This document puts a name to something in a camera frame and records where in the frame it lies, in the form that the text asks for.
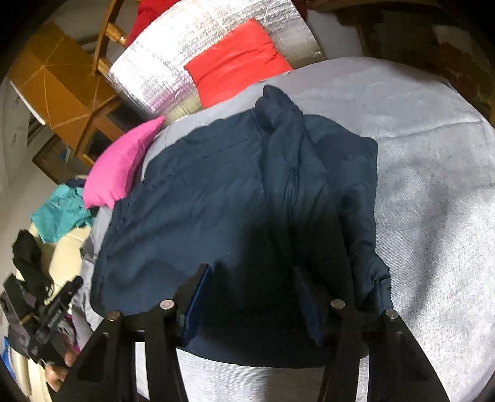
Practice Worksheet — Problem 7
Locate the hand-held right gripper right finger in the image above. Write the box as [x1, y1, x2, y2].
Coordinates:
[294, 267, 451, 402]

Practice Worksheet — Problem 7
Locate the red pillow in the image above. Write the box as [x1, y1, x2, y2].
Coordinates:
[183, 18, 293, 109]

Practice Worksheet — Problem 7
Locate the navy puffer jacket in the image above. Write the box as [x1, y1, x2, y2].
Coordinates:
[90, 85, 393, 368]

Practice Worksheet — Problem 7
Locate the brown wooden column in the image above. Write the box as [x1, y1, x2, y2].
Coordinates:
[8, 21, 124, 167]

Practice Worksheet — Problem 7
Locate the wooden stair railing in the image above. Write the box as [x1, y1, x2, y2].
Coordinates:
[79, 0, 130, 78]

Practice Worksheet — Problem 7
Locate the wooden door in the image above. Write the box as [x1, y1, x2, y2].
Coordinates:
[33, 135, 84, 184]

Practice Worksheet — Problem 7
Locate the teal garment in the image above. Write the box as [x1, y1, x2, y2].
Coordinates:
[31, 183, 95, 244]

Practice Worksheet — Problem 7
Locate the grey blanket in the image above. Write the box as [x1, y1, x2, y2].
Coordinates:
[71, 57, 495, 402]

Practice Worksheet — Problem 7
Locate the silver foil mat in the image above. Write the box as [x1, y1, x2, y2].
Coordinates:
[107, 0, 325, 120]

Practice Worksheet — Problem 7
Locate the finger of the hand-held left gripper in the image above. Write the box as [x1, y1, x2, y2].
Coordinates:
[53, 276, 84, 307]

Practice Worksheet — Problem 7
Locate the pink pillow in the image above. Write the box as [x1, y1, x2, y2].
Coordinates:
[82, 115, 167, 210]

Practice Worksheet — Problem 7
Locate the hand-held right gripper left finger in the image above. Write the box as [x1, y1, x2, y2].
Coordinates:
[52, 263, 213, 402]

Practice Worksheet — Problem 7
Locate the red cloth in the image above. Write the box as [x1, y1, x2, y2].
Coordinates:
[124, 0, 182, 47]

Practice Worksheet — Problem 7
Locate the black garment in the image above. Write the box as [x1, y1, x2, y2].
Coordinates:
[11, 230, 55, 302]

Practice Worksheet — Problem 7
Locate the person's left hand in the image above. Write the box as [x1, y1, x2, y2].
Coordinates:
[44, 351, 80, 392]

